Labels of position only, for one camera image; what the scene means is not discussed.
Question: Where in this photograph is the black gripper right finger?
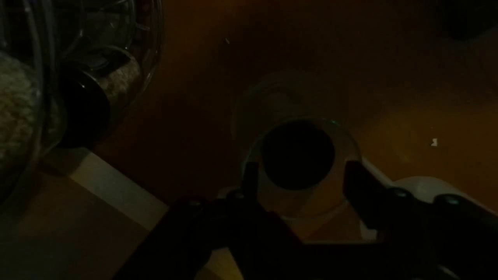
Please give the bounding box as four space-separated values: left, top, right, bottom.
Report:
344 159 498 280

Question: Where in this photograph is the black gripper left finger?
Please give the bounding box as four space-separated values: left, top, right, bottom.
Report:
114 161 308 280

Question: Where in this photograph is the clear glass cup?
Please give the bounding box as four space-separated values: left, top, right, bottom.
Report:
232 72 364 220

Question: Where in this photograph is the wire spice rack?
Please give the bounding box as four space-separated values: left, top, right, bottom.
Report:
0 0 165 209

